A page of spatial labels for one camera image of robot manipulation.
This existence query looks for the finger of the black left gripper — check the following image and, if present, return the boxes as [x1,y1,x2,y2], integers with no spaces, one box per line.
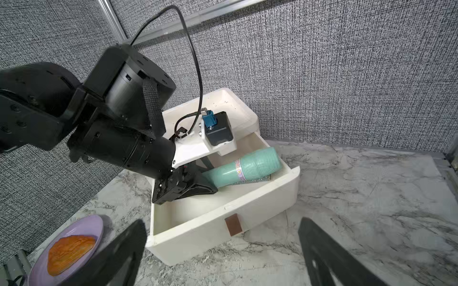
[186,173,218,197]

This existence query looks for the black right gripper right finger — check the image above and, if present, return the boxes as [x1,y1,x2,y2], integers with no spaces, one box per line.
[298,217,386,286]

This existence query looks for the white drawer cabinet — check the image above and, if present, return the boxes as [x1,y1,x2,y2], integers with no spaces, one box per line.
[163,88,260,140]

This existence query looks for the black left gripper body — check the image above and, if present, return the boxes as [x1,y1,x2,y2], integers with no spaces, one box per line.
[151,164,199,205]

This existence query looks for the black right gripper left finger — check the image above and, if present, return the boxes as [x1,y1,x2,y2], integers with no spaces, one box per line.
[61,219,147,286]

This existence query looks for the left camera cable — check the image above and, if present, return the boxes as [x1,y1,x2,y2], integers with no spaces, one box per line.
[129,5,204,135]

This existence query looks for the purple plate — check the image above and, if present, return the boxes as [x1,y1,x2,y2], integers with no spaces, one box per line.
[29,214,104,286]

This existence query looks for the mint green microphone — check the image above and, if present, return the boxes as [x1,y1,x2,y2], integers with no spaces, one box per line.
[203,147,282,188]

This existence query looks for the white top drawer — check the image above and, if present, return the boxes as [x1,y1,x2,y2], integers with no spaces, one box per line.
[146,131,301,267]

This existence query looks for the orange pastry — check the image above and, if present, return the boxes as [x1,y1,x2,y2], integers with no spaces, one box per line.
[47,235,96,276]

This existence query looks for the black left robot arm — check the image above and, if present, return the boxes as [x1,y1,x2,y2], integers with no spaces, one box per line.
[1,44,217,204]

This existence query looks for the aluminium front rail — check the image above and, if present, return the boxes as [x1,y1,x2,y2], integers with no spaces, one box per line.
[1,250,32,286]

